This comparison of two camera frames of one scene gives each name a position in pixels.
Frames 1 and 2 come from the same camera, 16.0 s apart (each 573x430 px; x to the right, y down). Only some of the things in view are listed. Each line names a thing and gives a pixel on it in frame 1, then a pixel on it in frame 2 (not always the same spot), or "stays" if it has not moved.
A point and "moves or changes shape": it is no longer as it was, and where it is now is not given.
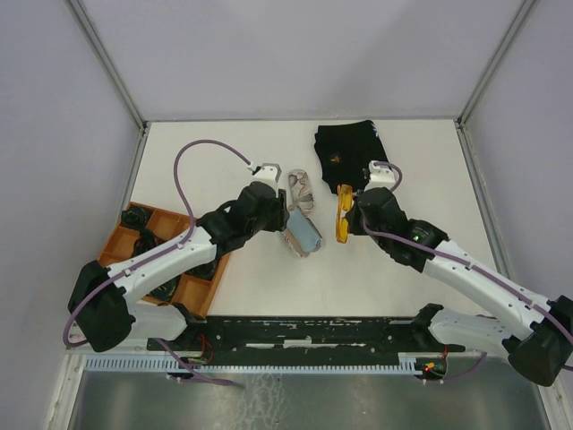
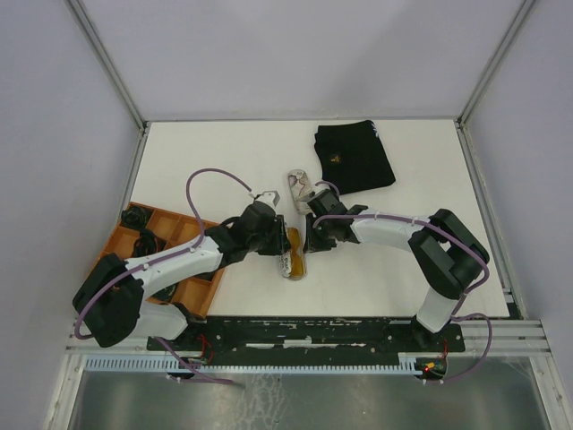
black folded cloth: (346, 151) stays
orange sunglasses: (344, 204) moves or changes shape
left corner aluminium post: (81, 13) stays
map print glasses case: (300, 192) stays
